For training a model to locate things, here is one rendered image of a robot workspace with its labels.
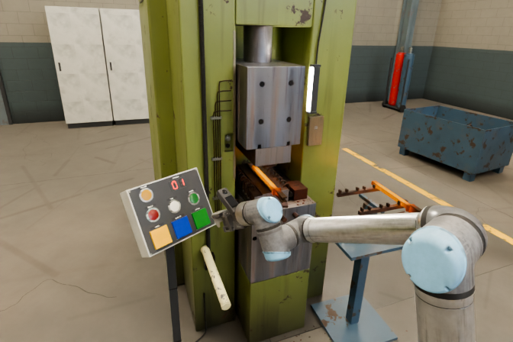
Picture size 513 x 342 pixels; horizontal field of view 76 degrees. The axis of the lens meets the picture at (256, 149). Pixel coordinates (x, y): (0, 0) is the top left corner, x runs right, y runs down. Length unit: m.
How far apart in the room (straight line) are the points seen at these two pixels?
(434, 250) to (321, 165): 1.35
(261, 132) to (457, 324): 1.11
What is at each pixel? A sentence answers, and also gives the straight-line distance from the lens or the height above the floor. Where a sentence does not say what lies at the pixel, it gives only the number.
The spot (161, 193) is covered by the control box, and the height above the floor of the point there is 1.15.
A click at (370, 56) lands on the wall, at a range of 9.50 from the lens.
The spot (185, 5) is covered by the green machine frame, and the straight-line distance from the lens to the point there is 1.59.
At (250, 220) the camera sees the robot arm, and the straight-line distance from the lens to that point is 1.17.
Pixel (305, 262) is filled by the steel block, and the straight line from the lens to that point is 2.06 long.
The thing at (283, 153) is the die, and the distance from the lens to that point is 1.70.
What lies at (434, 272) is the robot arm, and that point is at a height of 1.37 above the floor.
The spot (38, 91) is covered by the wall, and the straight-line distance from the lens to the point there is 7.62.
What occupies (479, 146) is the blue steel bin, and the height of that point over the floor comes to 0.51.
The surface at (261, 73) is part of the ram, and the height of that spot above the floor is 1.62.
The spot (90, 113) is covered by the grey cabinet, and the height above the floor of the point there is 0.27.
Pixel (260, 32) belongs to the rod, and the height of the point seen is 1.79.
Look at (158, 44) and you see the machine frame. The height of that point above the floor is 1.71.
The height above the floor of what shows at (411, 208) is 0.94.
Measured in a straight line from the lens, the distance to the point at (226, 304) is 1.64.
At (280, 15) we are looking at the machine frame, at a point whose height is 1.87.
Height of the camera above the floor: 1.80
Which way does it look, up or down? 20 degrees down
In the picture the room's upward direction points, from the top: 1 degrees clockwise
